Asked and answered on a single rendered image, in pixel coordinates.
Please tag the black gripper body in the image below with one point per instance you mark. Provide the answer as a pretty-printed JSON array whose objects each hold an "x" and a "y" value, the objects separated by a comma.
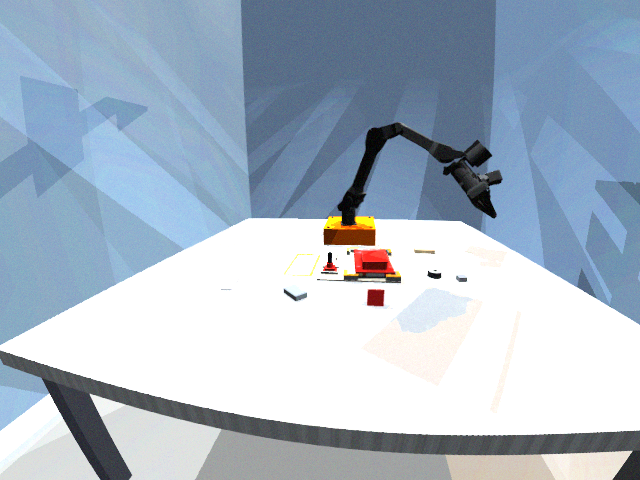
[{"x": 472, "y": 186}]

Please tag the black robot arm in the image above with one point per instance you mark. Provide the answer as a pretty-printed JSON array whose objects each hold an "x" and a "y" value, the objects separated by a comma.
[{"x": 376, "y": 138}]

